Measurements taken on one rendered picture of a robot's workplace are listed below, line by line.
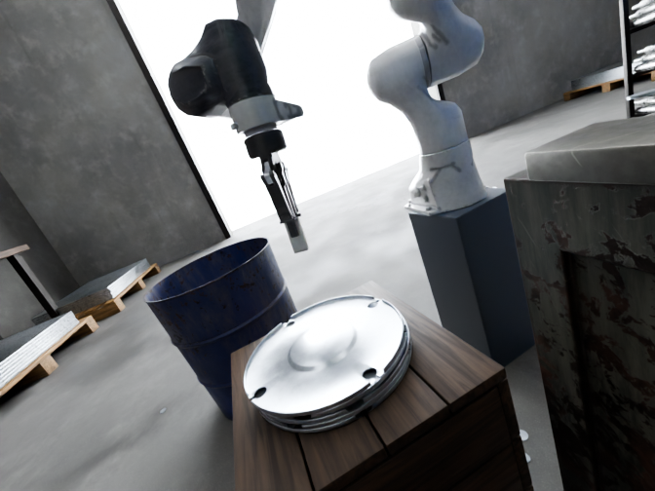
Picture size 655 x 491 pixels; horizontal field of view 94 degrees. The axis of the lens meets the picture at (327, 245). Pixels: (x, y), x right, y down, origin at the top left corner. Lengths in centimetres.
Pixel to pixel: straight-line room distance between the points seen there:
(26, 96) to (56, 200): 120
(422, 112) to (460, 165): 15
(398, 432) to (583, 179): 34
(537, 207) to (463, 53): 56
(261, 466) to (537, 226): 43
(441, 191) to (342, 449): 57
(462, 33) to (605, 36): 666
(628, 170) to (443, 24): 58
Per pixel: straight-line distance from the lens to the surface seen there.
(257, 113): 58
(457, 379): 49
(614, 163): 23
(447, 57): 78
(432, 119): 77
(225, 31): 62
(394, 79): 76
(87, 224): 510
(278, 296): 99
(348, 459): 45
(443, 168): 78
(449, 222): 76
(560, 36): 679
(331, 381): 49
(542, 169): 26
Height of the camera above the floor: 70
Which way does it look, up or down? 17 degrees down
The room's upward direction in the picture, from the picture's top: 22 degrees counter-clockwise
